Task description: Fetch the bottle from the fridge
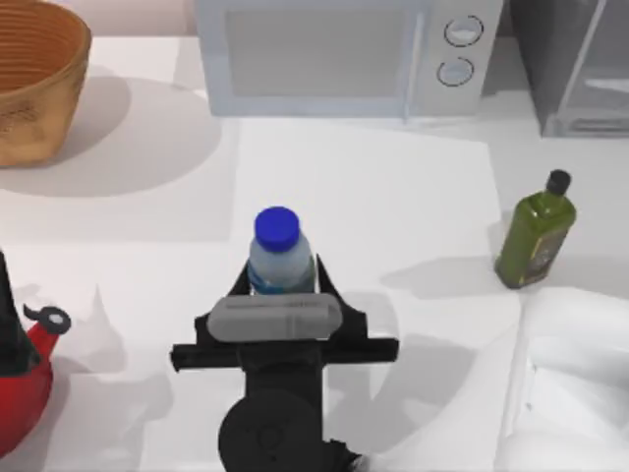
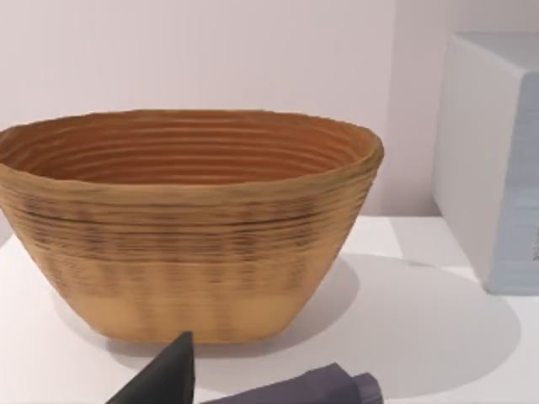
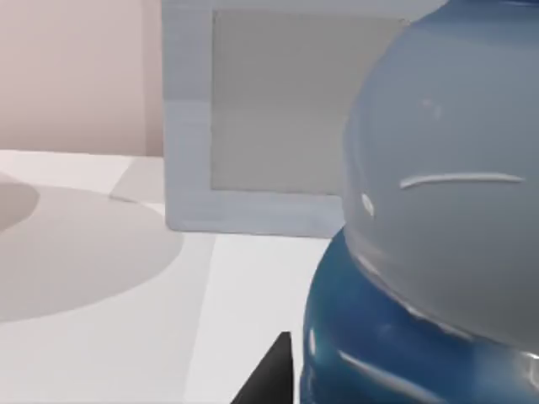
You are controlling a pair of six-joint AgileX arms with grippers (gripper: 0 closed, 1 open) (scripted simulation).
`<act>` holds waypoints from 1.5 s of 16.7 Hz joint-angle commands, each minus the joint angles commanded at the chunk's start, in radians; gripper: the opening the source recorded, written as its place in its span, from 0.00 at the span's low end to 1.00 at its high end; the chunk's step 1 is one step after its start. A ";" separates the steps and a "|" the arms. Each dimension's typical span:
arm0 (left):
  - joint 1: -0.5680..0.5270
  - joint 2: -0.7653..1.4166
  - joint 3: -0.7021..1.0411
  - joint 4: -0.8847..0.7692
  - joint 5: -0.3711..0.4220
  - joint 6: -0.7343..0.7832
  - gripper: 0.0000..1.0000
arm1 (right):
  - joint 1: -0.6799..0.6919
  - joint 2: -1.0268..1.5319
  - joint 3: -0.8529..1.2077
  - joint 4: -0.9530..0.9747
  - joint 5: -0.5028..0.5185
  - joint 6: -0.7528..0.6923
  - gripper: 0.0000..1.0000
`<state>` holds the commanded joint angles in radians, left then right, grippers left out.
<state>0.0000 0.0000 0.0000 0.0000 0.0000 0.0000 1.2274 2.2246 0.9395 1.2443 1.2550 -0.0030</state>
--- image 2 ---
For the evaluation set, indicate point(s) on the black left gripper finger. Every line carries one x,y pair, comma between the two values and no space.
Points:
168,376

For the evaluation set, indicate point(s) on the woven wicker basket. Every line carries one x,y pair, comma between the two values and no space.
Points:
185,235

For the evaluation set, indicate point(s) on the pale microwave oven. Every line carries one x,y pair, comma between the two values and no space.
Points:
490,168

